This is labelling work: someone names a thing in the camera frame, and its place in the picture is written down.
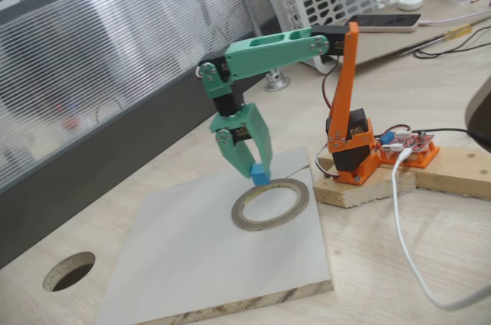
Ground small blue cube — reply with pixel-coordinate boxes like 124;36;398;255
250;163;270;187

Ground white chipboard panel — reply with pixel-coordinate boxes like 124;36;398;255
95;146;334;325

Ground wooden base block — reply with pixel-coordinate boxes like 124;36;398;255
312;150;418;210

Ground grey desk partition screen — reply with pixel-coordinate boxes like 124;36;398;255
0;0;285;271

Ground brown cardboard sheet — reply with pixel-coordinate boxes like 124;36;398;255
316;0;491;70

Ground red controller circuit board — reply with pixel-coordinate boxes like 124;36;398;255
377;130;437;157

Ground smartphone with pink case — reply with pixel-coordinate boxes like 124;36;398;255
347;13;423;34

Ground long wooden plank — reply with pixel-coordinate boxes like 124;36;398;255
412;143;491;200

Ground dark grey rounded object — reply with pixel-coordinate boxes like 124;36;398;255
463;75;491;149

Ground grey ring of tape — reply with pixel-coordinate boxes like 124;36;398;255
231;178;310;232

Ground white USB cable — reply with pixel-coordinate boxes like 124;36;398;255
390;147;491;313

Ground orange circuit board mount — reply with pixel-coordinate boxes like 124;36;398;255
377;140;441;169

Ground thick black power cable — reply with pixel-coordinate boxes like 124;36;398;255
416;126;491;152

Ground yellow handled screwdriver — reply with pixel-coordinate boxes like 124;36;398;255
398;22;484;57

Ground pale pink charging cable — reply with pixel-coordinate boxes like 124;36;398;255
417;8;491;28

